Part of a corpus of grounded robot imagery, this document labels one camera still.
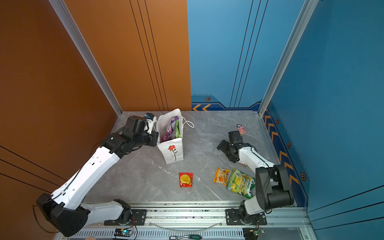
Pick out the Fox's berries candy bag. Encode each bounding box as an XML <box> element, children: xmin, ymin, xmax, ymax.
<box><xmin>161</xmin><ymin>116</ymin><xmax>180</xmax><ymax>142</ymax></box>

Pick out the white paper bag with flower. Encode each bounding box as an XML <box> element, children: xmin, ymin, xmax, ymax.
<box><xmin>156</xmin><ymin>109</ymin><xmax>195</xmax><ymax>164</ymax></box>

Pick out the green Lays chips bag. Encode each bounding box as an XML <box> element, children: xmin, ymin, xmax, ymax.
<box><xmin>175</xmin><ymin>120</ymin><xmax>181</xmax><ymax>138</ymax></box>

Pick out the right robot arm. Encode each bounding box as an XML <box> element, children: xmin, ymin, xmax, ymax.
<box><xmin>217</xmin><ymin>131</ymin><xmax>295</xmax><ymax>224</ymax></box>

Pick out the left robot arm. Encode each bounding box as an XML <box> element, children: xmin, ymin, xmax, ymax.
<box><xmin>37</xmin><ymin>113</ymin><xmax>159</xmax><ymax>237</ymax></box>

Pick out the green yellow snack bag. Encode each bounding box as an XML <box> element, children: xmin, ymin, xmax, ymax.
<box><xmin>226</xmin><ymin>169</ymin><xmax>256</xmax><ymax>199</ymax></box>

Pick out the small orange snack packet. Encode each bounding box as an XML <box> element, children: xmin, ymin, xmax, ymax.
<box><xmin>213</xmin><ymin>167</ymin><xmax>231</xmax><ymax>186</ymax></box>

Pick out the red yellow snack packet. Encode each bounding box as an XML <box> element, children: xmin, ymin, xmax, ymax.
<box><xmin>179</xmin><ymin>173</ymin><xmax>194</xmax><ymax>188</ymax></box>

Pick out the right circuit board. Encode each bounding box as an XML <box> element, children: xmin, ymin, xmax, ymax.
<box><xmin>243</xmin><ymin>228</ymin><xmax>265</xmax><ymax>240</ymax></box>

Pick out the left green circuit board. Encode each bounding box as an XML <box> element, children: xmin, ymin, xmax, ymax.
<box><xmin>114</xmin><ymin>228</ymin><xmax>135</xmax><ymax>240</ymax></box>

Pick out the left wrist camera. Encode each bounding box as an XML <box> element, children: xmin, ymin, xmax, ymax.
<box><xmin>145</xmin><ymin>113</ymin><xmax>157</xmax><ymax>123</ymax></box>

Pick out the pink toy keychain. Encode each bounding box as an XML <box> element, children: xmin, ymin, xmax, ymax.
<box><xmin>237</xmin><ymin>124</ymin><xmax>247</xmax><ymax>135</ymax></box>

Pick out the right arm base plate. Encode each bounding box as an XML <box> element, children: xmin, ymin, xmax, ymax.
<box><xmin>225</xmin><ymin>208</ymin><xmax>268</xmax><ymax>226</ymax></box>

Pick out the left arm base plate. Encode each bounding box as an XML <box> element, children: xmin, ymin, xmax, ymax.
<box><xmin>104</xmin><ymin>209</ymin><xmax>147</xmax><ymax>227</ymax></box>

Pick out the green handled screwdriver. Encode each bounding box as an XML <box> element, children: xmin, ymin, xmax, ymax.
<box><xmin>169</xmin><ymin>235</ymin><xmax>203</xmax><ymax>240</ymax></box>

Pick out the aluminium rail frame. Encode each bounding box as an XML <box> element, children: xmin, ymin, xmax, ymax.
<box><xmin>70</xmin><ymin>201</ymin><xmax>317</xmax><ymax>240</ymax></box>

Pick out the left aluminium corner post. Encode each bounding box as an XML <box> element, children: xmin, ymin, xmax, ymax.
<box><xmin>49</xmin><ymin>0</ymin><xmax>123</xmax><ymax>116</ymax></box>

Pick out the aluminium corner post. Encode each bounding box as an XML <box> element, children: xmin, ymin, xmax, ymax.
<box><xmin>258</xmin><ymin>0</ymin><xmax>319</xmax><ymax>117</ymax></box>
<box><xmin>49</xmin><ymin>0</ymin><xmax>123</xmax><ymax>116</ymax></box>

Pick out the right aluminium corner post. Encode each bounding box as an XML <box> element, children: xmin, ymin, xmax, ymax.
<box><xmin>258</xmin><ymin>0</ymin><xmax>319</xmax><ymax>117</ymax></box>

